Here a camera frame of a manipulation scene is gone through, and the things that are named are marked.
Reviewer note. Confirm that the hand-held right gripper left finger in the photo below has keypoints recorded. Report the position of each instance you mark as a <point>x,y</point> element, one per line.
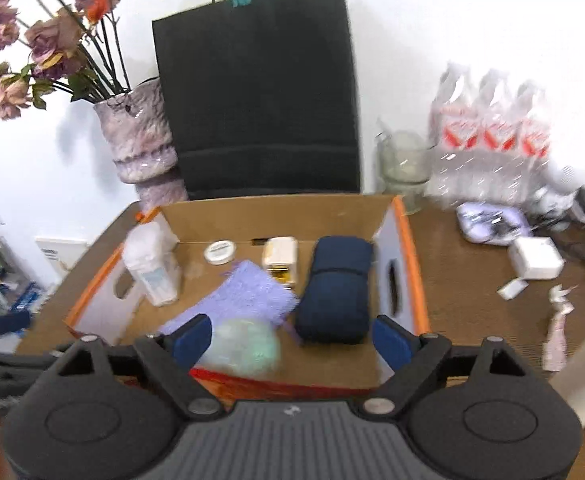
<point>193,342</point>

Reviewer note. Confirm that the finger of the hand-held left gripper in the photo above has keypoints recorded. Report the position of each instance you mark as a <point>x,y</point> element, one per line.
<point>20,358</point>
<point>2,323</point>

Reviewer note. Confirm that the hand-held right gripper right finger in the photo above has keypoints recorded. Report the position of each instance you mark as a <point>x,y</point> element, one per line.
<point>391,342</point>

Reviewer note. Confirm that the red cardboard box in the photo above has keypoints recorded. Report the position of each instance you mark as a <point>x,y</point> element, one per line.
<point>272,225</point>

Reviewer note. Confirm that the wooden desktop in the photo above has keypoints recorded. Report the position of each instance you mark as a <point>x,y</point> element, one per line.
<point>472,285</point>

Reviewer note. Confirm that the navy rolled cloth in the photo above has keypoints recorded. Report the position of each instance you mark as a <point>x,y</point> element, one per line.
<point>335,290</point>

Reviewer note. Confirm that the purple fluffy cloth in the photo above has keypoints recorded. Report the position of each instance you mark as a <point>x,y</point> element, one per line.
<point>252,290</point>

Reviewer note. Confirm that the white paper box on floor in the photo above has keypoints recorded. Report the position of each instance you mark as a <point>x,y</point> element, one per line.
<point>60,257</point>

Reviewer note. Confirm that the clear plastic swab container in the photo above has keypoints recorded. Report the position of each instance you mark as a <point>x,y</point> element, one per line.
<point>150,265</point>

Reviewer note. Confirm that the round white tin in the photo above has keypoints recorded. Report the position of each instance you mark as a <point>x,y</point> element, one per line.
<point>220,252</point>

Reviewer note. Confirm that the small cream box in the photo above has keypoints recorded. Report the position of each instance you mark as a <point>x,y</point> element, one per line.
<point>280,255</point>

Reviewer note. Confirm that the small white tag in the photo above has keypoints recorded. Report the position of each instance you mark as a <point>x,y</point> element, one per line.
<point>512,290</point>

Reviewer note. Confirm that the purple printed pouch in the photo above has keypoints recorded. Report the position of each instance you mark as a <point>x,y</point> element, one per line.
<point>492,222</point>

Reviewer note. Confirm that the white square charger box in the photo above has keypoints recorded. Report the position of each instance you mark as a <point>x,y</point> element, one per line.
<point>537,257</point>

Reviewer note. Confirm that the clear glass jar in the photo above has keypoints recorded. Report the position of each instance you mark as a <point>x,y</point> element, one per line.
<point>405,160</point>

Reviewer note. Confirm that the shrink-wrapped water bottle pack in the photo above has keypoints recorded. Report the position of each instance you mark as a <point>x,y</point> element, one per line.
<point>487,150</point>

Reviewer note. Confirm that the pink textured vase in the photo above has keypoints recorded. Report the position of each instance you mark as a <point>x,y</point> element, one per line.
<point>137,130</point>

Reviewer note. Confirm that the dried pink flower bouquet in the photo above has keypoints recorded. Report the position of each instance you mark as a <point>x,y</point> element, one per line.
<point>47,40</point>

